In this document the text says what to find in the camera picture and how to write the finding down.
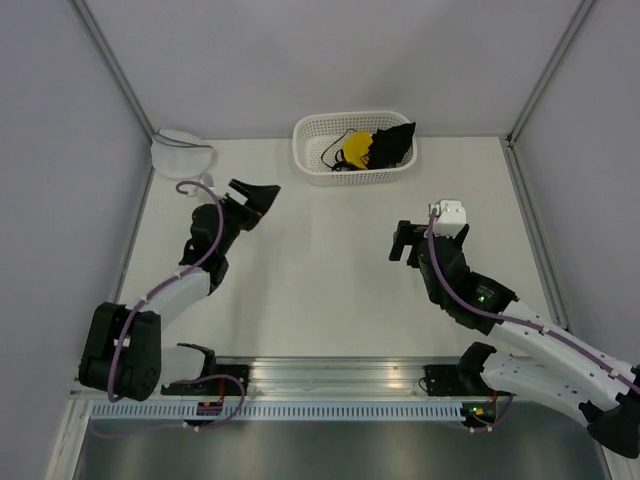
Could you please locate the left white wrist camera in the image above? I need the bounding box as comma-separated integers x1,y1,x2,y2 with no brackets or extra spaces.
199,172,214,188

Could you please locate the yellow bra black trim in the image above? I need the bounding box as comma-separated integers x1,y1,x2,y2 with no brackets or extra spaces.
320,128,372,172

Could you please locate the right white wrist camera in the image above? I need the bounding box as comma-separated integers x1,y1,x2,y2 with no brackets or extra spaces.
428,199,467,237

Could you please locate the black lace bra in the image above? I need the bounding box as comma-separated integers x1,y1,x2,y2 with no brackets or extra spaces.
366,122,416,170

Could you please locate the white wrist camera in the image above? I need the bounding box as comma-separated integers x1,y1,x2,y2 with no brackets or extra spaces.
428,199,467,237
199,172,214,188

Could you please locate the aluminium frame post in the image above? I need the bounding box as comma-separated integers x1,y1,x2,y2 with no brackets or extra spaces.
69,0,164,151
504,0,599,147

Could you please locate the aluminium mounting rail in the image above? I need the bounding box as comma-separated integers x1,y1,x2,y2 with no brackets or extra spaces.
69,355,614,401

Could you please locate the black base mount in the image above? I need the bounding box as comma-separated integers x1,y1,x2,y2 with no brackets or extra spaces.
160,364,250,398
418,364,472,397

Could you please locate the white perforated plastic basket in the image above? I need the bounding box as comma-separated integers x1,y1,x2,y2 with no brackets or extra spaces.
292,111,417,187

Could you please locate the right aluminium frame post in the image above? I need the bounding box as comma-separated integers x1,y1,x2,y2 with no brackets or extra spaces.
504,0,599,147

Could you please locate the white slotted cable duct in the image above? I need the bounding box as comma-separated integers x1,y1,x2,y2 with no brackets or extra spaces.
91,400,465,422

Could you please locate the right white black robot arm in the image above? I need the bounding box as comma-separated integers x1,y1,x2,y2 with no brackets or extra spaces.
389,220,639,459

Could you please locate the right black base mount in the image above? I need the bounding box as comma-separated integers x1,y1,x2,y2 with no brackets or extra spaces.
418,364,472,397

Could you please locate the left aluminium frame post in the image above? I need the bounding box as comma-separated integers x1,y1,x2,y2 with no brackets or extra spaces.
69,0,164,151

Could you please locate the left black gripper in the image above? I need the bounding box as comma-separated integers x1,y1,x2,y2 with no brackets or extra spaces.
215,179,279,255

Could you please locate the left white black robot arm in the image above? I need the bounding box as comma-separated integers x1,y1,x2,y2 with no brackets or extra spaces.
77,179,281,402

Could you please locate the round white mesh laundry bag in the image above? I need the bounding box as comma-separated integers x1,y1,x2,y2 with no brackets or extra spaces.
150,129,214,180

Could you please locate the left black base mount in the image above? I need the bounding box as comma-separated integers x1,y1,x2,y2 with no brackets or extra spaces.
160,364,250,398

